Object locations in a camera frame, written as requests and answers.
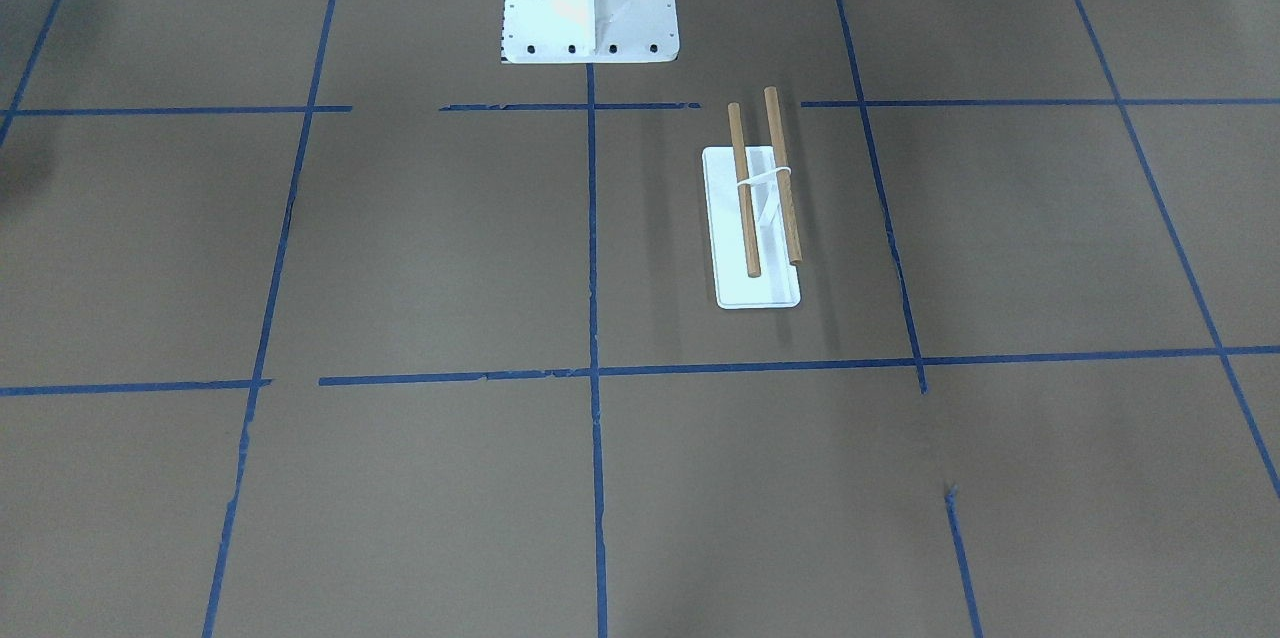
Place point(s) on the wooden rack rod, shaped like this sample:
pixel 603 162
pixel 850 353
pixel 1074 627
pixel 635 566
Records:
pixel 782 172
pixel 744 191

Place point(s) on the white towel rack base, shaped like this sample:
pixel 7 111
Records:
pixel 778 287

